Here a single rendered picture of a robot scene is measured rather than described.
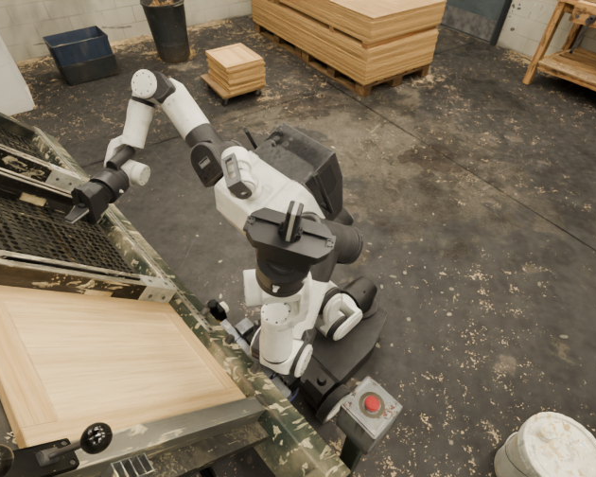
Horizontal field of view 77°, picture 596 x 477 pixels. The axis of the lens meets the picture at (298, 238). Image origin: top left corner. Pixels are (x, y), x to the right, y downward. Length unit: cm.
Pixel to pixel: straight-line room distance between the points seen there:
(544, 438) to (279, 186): 144
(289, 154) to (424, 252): 187
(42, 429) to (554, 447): 171
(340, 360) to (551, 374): 115
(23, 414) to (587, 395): 239
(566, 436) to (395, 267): 124
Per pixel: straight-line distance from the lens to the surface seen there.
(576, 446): 197
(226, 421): 97
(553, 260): 306
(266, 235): 51
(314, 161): 95
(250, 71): 421
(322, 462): 109
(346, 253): 88
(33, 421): 78
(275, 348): 79
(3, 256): 106
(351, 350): 201
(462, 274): 268
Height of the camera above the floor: 196
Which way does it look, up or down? 47 degrees down
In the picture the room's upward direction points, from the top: straight up
